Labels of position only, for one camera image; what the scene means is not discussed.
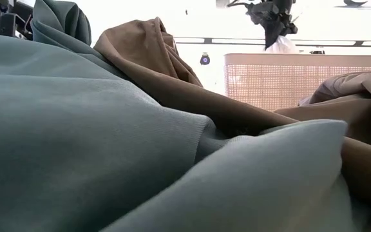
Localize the grey-green shirt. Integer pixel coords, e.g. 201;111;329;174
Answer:
0;0;371;232

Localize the brown garment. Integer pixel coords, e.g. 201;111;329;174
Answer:
93;16;371;223

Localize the white plastic laundry basket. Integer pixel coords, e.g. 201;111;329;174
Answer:
223;53;371;112

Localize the taupe garment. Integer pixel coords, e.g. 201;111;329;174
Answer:
298;70;371;136

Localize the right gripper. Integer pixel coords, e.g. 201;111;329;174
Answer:
227;0;299;50

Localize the white garment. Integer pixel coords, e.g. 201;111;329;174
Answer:
264;35;301;55

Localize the black aluminium table frame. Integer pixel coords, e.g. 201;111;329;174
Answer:
174;36;371;48

